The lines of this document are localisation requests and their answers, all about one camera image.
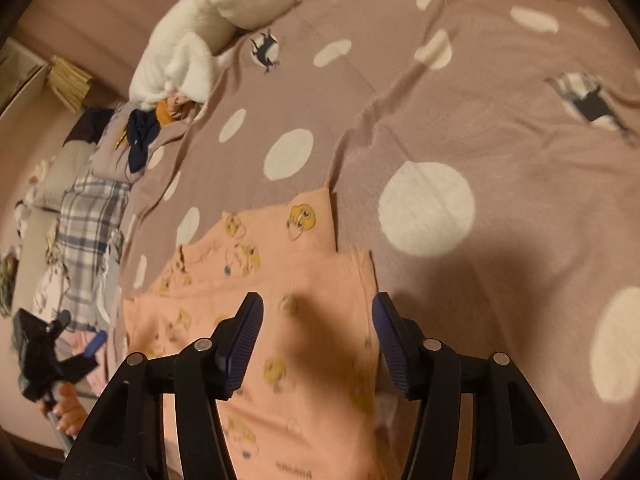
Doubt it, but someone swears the small pink garment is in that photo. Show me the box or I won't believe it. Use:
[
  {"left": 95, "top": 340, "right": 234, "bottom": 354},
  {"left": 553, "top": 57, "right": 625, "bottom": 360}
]
[{"left": 167, "top": 95, "right": 201, "bottom": 121}]

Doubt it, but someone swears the peach bear-print shirt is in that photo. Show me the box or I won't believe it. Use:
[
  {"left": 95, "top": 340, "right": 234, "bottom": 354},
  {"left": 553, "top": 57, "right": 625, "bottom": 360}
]
[{"left": 122, "top": 187, "right": 418, "bottom": 480}]

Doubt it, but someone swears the colourful knitted cloth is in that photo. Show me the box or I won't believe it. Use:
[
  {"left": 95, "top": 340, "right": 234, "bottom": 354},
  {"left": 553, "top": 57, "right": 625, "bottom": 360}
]
[{"left": 0, "top": 252, "right": 21, "bottom": 318}]

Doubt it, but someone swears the plaid pillow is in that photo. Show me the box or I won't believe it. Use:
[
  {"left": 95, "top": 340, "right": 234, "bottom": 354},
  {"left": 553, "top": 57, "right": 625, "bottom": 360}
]
[{"left": 55, "top": 172, "right": 133, "bottom": 333}]

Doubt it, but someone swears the white printed garment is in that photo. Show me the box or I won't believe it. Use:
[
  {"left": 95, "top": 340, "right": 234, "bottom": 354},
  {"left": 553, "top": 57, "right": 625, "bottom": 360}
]
[{"left": 30, "top": 260, "right": 68, "bottom": 321}]

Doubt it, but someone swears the person's left hand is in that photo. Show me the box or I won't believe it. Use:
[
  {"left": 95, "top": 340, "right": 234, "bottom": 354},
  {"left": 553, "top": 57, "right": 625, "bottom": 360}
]
[{"left": 47, "top": 382, "right": 94, "bottom": 437}]

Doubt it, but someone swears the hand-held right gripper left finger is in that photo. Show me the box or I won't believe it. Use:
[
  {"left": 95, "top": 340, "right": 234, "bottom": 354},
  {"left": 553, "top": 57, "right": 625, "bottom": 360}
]
[{"left": 59, "top": 292, "right": 265, "bottom": 480}]

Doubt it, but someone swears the navy garment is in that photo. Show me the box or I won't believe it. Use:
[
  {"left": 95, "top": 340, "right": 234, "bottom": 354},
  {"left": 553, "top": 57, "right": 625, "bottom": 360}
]
[{"left": 125, "top": 109, "right": 166, "bottom": 173}]

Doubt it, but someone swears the white fluffy fleece blanket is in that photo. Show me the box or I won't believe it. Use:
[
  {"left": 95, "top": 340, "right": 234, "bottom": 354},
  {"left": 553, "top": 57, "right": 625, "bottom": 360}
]
[{"left": 129, "top": 0, "right": 297, "bottom": 111}]

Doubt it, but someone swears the pink cloth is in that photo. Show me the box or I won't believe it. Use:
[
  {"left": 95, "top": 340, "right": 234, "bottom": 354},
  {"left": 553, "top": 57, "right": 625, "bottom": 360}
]
[{"left": 65, "top": 332, "right": 112, "bottom": 396}]

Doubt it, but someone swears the striped pleated fabric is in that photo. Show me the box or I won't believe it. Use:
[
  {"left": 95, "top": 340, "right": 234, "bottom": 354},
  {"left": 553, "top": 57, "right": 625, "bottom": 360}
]
[{"left": 46, "top": 56, "right": 96, "bottom": 113}]

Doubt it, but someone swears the mauve polka-dot blanket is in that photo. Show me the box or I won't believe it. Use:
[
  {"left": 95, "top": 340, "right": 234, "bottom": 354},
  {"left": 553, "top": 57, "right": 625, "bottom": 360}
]
[{"left": 117, "top": 0, "right": 640, "bottom": 480}]

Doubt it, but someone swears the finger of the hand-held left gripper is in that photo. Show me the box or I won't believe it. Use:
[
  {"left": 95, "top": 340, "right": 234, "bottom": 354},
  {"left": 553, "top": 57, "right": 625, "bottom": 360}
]
[{"left": 59, "top": 331, "right": 109, "bottom": 386}]

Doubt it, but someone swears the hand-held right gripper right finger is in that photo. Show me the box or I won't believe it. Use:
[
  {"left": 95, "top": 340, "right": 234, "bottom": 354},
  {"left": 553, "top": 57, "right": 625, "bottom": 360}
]
[{"left": 371, "top": 292, "right": 581, "bottom": 480}]

